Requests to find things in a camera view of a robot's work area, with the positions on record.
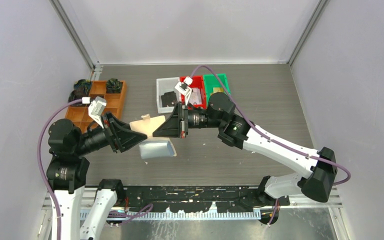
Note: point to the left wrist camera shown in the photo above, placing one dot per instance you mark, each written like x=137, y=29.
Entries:
x=96, y=108

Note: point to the red plastic bin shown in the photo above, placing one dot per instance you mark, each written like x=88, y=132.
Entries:
x=198, y=82

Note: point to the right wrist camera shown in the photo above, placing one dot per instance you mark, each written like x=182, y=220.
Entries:
x=183, y=87

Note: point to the green plastic bin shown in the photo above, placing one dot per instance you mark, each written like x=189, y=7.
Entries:
x=210, y=82

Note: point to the orange wooden compartment tray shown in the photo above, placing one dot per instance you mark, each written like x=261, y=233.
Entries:
x=78, y=112

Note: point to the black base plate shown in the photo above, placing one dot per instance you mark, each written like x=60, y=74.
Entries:
x=195, y=203

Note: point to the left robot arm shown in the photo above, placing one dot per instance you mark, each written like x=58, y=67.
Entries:
x=67, y=172

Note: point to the dark fabric bundle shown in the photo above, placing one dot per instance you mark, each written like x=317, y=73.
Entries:
x=113, y=86
x=77, y=94
x=83, y=86

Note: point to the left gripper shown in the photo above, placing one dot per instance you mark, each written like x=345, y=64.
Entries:
x=118, y=134

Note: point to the white plastic bin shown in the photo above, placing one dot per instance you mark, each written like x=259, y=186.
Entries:
x=164, y=85

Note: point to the white card in red bin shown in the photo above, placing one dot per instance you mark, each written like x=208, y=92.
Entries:
x=195, y=96

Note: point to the beige card holder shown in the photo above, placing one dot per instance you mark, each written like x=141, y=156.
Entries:
x=147, y=124

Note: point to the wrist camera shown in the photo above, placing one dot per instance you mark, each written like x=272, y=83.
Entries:
x=96, y=108
x=183, y=87

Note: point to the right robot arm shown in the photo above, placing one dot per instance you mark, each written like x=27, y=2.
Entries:
x=314, y=171

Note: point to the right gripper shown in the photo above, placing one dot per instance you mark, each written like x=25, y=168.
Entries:
x=175, y=127

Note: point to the clear card sleeve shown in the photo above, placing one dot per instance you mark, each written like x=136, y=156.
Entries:
x=157, y=149

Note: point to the gold card in green bin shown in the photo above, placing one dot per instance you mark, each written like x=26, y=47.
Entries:
x=218, y=90

